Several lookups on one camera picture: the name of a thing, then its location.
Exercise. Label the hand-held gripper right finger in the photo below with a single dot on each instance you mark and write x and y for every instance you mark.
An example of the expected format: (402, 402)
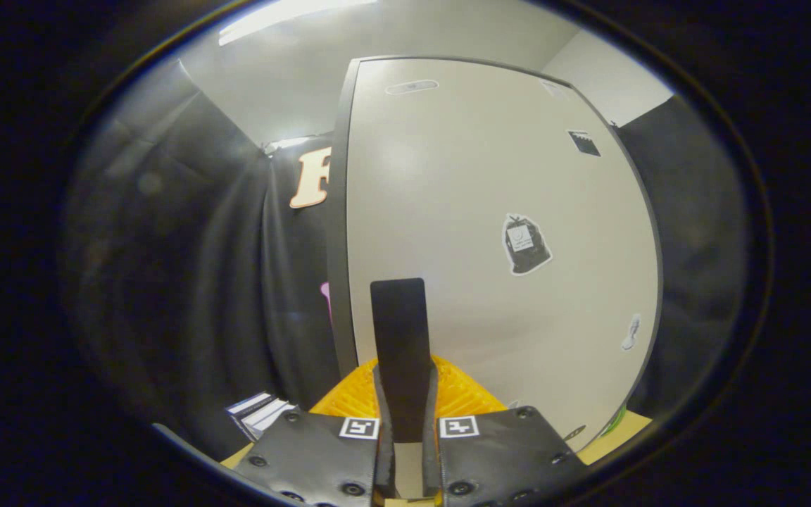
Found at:
(412, 331)

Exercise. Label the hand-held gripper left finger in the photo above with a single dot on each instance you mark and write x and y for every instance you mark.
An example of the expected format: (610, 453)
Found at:
(386, 331)

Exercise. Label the white shoe cabinet door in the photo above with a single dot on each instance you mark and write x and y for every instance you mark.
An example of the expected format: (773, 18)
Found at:
(462, 176)

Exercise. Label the white and dark booklet stack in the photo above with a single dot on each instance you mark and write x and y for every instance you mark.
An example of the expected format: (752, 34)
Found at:
(261, 414)

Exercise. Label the black backdrop cloth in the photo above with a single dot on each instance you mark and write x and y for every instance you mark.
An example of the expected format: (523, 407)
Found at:
(694, 246)
(201, 282)

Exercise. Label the green object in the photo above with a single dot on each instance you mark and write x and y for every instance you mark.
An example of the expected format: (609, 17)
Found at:
(614, 422)

